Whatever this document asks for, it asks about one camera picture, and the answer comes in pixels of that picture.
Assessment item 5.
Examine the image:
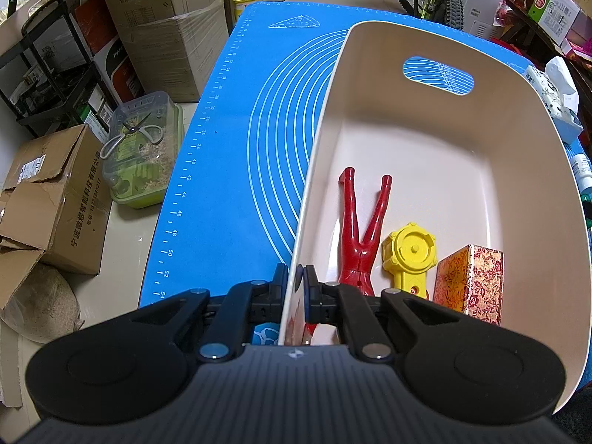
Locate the white pill bottle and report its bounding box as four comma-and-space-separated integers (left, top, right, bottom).
568, 150, 592, 195

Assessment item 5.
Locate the white tissue box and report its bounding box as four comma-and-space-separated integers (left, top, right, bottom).
524, 56, 583, 144

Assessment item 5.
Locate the clear lidded green container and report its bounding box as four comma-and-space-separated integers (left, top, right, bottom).
99, 90, 185, 209

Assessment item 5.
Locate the red silver ultraman figure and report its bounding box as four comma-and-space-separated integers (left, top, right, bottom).
302, 166, 394, 345

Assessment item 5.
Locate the beige plastic storage bin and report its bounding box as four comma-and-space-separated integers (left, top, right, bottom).
292, 21, 591, 400

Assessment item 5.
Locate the green white product box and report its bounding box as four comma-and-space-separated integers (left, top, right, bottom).
528, 0, 580, 46

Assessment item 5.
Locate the lower cardboard box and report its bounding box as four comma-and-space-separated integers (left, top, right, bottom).
105, 0, 229, 102

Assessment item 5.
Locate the black metal shelf rack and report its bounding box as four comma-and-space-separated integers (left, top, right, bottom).
1, 0, 115, 141

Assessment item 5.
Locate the torn cardboard box on floor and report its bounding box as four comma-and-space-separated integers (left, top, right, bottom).
0, 124, 111, 307

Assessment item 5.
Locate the yellow toy with red dial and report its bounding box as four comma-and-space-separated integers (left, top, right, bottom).
381, 222, 437, 299

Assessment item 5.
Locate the floral patterned rectangular box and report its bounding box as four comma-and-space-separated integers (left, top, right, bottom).
433, 245, 504, 325

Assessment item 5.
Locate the blue silicone baking mat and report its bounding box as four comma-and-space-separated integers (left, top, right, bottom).
139, 3, 528, 305

